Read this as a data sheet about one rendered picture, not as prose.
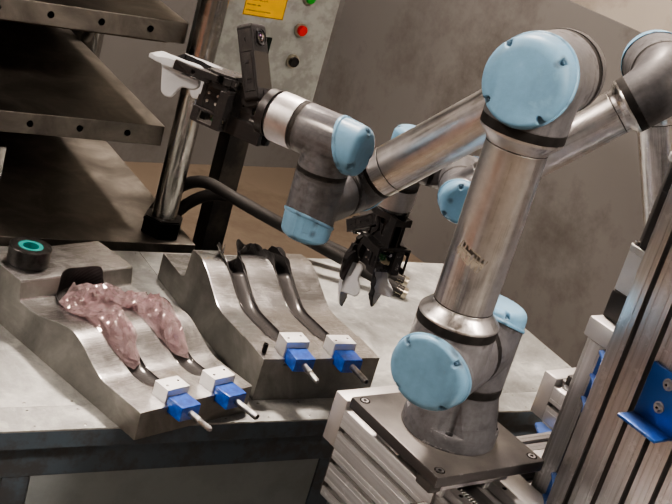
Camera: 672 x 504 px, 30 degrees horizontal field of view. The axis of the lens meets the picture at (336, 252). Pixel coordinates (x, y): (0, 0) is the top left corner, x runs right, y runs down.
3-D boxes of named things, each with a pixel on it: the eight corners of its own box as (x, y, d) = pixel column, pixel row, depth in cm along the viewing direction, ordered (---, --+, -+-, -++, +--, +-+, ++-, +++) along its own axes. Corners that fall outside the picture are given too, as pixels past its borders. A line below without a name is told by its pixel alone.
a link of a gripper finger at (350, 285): (340, 313, 231) (365, 270, 229) (326, 298, 236) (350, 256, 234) (353, 317, 233) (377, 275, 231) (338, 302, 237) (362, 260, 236)
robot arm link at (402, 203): (370, 176, 229) (406, 179, 233) (363, 199, 231) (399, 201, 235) (390, 192, 223) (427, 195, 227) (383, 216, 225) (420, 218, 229)
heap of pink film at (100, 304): (198, 356, 233) (208, 319, 230) (122, 372, 220) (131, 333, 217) (116, 292, 248) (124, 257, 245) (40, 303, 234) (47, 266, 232)
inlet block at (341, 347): (373, 393, 237) (381, 369, 235) (350, 394, 234) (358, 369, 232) (340, 358, 247) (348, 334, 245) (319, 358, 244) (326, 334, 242)
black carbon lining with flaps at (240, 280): (336, 351, 248) (349, 309, 244) (265, 352, 239) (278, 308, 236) (263, 271, 274) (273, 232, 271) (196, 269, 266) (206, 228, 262)
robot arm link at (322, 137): (343, 187, 174) (359, 130, 171) (278, 158, 179) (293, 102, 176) (368, 178, 181) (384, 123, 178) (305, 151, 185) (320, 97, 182)
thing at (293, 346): (325, 394, 231) (333, 369, 229) (301, 394, 228) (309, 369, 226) (294, 356, 241) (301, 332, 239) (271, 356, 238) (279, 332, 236)
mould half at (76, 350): (245, 411, 231) (260, 359, 227) (134, 440, 211) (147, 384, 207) (87, 288, 259) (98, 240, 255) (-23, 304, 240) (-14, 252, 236)
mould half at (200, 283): (367, 397, 249) (386, 337, 244) (251, 400, 235) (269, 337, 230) (261, 280, 287) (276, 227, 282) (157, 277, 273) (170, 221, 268)
